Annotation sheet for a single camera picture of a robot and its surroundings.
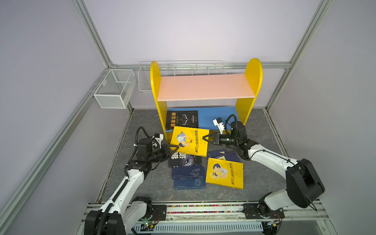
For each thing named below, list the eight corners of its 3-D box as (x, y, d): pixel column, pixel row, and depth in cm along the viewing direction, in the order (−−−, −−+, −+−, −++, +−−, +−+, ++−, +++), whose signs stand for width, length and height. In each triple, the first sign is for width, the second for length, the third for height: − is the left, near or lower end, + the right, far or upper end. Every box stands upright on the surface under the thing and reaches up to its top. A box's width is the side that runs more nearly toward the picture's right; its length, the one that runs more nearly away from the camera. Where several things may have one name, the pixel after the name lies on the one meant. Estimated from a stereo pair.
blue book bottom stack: (170, 189, 83) (169, 188, 81) (172, 167, 92) (172, 165, 89) (205, 189, 83) (205, 188, 81) (204, 167, 92) (204, 165, 89)
